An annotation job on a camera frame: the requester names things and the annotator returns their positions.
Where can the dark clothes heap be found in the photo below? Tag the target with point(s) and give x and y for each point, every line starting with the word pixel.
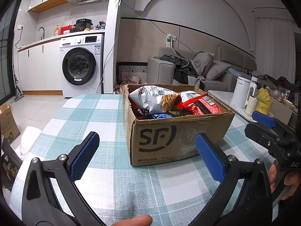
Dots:
pixel 282 84

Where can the white wall socket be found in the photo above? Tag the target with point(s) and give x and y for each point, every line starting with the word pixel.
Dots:
pixel 20 27

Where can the white kitchen counter cabinet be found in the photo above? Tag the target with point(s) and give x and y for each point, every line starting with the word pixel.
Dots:
pixel 40 68

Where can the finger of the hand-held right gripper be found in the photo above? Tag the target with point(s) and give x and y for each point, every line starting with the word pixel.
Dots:
pixel 263 119
pixel 258 131

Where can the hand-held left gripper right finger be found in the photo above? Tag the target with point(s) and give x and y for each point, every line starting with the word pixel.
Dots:
pixel 210 157

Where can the light blue cushion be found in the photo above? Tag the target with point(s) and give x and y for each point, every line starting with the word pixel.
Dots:
pixel 235 72

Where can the grey sofa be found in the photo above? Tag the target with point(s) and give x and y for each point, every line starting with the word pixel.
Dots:
pixel 160 73

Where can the black printed bag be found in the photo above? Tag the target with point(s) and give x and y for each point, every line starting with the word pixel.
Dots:
pixel 9 169

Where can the red box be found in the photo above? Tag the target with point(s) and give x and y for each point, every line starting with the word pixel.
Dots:
pixel 65 30

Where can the white stick snack bag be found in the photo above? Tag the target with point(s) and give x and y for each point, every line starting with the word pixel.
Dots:
pixel 150 98

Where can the black pressure cooker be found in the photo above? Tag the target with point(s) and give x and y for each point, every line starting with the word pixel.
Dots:
pixel 82 24

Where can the red snack packet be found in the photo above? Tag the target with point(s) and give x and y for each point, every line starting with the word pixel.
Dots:
pixel 139 111
pixel 199 104

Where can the blue cookie packet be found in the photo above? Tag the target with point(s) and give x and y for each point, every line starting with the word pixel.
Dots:
pixel 162 116

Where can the person's right hand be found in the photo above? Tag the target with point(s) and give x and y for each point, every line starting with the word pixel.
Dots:
pixel 295 183

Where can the small cardboard floor box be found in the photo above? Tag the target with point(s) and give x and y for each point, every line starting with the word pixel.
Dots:
pixel 8 127

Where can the plain grey pillow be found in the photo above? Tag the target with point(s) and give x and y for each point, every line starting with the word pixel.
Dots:
pixel 218 69

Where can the dark clothes pile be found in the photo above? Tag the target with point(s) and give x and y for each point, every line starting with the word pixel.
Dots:
pixel 183 70

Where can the black framed glass door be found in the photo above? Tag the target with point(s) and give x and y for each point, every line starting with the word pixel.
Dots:
pixel 6 63

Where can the checked teal tablecloth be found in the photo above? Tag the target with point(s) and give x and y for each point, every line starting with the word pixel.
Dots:
pixel 105 113

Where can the person's left hand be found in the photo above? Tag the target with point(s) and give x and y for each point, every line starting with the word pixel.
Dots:
pixel 136 221

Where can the cream tumbler cup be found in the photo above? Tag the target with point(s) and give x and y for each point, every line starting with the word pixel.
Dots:
pixel 251 107

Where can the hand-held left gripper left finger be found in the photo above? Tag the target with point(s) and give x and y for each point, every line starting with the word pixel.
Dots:
pixel 84 155

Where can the curved metal faucet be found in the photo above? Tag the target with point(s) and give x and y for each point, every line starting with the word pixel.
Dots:
pixel 42 31

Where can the pink cloth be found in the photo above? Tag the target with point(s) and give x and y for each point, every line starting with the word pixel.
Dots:
pixel 132 81

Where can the grey piped pillow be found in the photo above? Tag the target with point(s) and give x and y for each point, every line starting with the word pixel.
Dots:
pixel 202 62

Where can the yellow soap bottle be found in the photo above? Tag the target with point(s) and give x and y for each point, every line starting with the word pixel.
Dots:
pixel 56 31

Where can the yellow plastic bag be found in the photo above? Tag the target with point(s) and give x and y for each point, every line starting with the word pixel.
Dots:
pixel 264 101

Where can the black white patterned basket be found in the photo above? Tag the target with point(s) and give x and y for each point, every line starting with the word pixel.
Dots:
pixel 131 69

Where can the brown cardboard box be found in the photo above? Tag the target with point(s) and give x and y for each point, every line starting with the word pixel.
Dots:
pixel 176 141

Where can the grey side table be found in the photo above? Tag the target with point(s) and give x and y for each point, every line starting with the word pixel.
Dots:
pixel 223 98

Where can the white electric kettle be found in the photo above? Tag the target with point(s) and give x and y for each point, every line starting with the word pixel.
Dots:
pixel 239 94

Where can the floor mop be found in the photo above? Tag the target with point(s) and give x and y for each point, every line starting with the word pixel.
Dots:
pixel 18 94

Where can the crumpled plastic bag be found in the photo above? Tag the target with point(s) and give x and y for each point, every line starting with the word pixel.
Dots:
pixel 100 26

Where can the white washing machine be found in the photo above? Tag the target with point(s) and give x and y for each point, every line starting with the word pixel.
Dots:
pixel 82 70

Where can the white power strip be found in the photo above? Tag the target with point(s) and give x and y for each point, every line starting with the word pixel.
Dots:
pixel 168 42

